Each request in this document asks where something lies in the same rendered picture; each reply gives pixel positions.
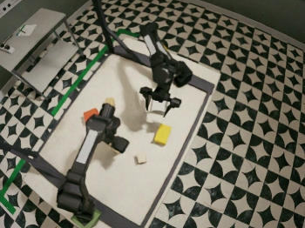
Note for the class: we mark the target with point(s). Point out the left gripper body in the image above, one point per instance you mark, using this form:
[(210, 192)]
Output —
[(147, 91)]

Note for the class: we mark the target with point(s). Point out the red cube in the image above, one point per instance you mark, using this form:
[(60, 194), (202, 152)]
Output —
[(90, 113)]

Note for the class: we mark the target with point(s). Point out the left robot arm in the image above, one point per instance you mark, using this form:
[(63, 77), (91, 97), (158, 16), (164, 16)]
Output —
[(158, 58)]

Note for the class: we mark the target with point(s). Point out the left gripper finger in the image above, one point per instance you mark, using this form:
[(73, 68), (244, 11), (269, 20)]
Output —
[(148, 100), (169, 107)]

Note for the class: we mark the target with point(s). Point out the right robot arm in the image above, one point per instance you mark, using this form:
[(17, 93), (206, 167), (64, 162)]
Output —
[(96, 128)]

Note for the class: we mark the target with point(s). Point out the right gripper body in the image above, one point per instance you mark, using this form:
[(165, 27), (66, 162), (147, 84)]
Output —
[(120, 142)]

